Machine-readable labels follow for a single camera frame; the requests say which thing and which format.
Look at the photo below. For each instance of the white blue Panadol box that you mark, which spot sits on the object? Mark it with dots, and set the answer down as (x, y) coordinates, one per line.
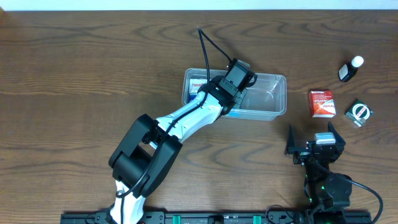
(195, 84)

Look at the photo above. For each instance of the blue fever patch box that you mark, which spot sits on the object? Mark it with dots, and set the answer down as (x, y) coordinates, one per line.
(192, 97)

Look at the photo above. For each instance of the green white round-logo box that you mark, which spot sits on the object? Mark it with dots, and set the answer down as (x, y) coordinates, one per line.
(359, 113)

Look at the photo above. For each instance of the dark syrup bottle white cap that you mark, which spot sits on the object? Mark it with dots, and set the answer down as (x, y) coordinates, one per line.
(349, 69)

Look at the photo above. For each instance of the clear plastic container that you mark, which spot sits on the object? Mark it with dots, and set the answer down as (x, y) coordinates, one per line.
(264, 101)

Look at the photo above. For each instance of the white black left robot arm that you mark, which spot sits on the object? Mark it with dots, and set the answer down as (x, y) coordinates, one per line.
(148, 150)

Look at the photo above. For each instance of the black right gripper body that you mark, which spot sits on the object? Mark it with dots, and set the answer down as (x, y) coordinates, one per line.
(302, 155)

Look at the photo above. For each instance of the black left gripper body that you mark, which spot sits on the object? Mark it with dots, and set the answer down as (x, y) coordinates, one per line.
(233, 103)

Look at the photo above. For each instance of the black mounting rail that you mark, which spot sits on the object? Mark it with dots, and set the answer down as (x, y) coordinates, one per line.
(254, 218)

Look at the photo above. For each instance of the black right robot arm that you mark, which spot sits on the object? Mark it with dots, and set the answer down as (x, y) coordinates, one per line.
(328, 192)

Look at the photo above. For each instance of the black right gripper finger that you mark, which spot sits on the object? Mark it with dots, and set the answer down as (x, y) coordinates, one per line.
(339, 141)
(290, 145)

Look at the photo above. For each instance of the red Panadol ActiFast box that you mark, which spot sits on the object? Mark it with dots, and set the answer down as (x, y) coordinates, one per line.
(322, 104)

